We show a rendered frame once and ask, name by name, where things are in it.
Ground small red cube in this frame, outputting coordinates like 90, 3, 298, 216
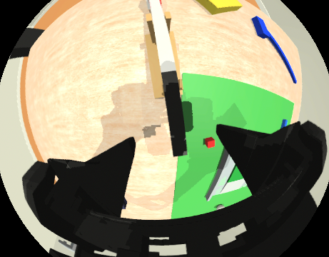
205, 137, 215, 148

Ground yellow rectangular block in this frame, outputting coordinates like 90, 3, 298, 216
196, 0, 242, 15

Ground green flat mat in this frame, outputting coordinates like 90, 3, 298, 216
171, 74, 295, 219

